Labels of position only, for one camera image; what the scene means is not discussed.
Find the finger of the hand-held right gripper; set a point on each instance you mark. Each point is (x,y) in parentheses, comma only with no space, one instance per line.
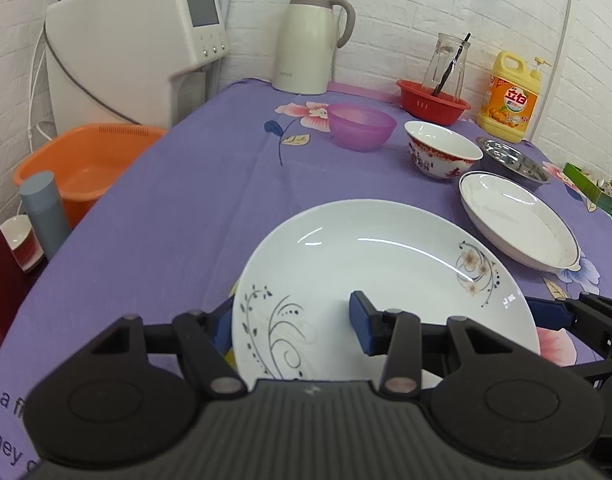
(548,312)

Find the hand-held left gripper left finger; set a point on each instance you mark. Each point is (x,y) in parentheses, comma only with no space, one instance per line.
(221,325)

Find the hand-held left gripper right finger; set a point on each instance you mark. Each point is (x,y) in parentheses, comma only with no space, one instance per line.
(361,320)

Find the large white floral plate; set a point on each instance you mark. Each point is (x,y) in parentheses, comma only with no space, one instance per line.
(375,260)

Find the white dark-rimmed deep plate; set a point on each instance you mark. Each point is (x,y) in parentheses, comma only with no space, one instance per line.
(515,215)

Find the stainless steel bowl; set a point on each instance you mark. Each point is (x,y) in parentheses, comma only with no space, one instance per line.
(510,160)

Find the white red-patterned bowl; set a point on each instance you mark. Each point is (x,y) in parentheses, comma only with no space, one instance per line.
(435,160)

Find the purple plastic bowl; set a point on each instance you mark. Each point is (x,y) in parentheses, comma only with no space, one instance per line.
(361,130)

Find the green box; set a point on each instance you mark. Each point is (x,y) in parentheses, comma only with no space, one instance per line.
(585,185)

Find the purple floral tablecloth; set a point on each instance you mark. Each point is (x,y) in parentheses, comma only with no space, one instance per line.
(186,185)

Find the grey-blue flask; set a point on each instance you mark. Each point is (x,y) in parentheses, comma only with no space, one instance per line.
(46,220)

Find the yellow detergent bottle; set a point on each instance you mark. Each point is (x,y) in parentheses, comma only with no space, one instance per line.
(510,110)

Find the small white red bowl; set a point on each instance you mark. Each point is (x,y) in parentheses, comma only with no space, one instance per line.
(18,240)

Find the dark red cabinet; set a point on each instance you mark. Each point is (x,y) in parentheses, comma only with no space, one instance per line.
(1,300)

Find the red plastic basket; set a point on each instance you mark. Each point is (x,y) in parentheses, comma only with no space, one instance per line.
(435,110)

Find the orange plastic basin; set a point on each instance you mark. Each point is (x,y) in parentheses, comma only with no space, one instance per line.
(61,160)

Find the glass carafe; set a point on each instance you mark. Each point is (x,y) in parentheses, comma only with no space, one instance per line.
(435,67)

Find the black straw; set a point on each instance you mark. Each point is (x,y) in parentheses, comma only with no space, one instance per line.
(450,66)

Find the cream thermos jug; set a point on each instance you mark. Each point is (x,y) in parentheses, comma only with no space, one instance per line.
(306,45)

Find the white water dispenser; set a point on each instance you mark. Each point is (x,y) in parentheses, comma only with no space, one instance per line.
(126,45)

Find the white wall pipe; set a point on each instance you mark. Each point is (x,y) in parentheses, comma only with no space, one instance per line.
(564,25)

